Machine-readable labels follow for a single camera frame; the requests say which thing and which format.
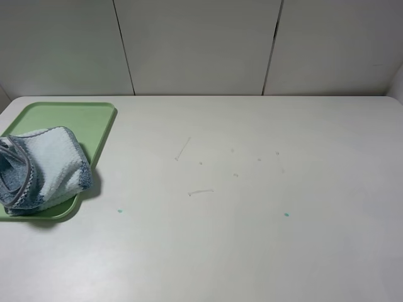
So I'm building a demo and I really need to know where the blue white striped towel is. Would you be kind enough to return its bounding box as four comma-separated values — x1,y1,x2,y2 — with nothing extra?
1,126,93,216

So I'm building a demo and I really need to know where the green plastic tray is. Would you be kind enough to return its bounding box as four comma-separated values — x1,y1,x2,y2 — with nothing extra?
1,102,117,221

